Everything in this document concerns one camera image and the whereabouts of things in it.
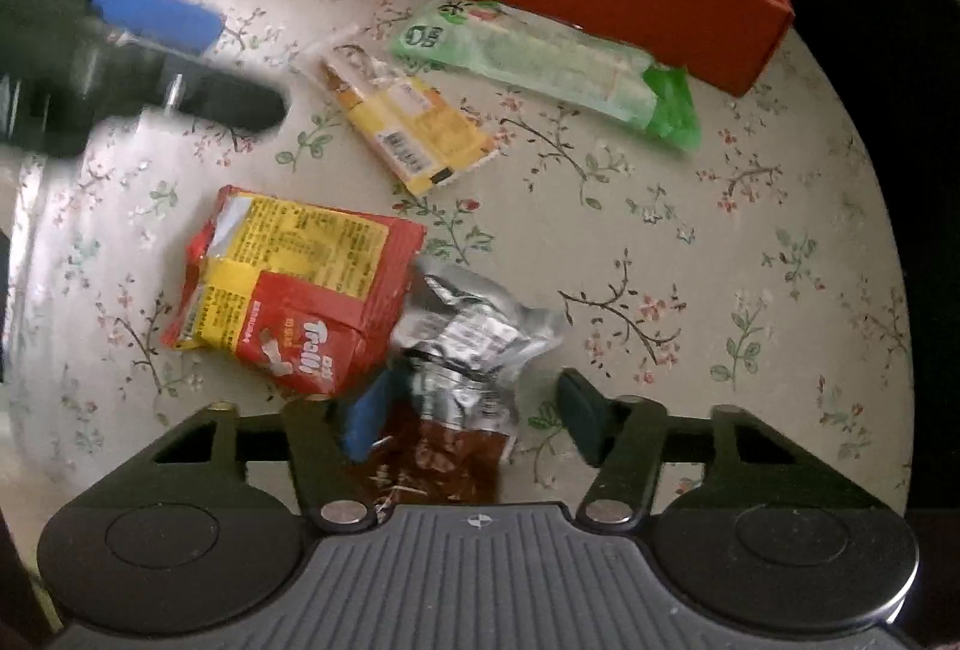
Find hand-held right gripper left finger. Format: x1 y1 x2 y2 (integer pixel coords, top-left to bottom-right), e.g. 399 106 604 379
154 380 395 532

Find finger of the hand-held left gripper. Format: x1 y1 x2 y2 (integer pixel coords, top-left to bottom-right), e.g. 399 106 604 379
90 0 224 55
161 54 288 136

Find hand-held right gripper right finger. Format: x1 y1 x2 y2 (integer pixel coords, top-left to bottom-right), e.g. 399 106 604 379
556 367 809 532

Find silver brown snack packet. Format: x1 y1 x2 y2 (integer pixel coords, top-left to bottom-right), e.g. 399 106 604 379
352 256 565 516

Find red yellow candy packet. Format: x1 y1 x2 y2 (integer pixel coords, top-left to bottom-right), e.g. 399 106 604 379
160 185 428 400

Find yellow snack packet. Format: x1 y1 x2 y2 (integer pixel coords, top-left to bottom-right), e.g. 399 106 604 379
321 44 502 199

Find green snack packet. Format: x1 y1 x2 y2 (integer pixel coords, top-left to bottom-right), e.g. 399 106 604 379
388 0 702 152

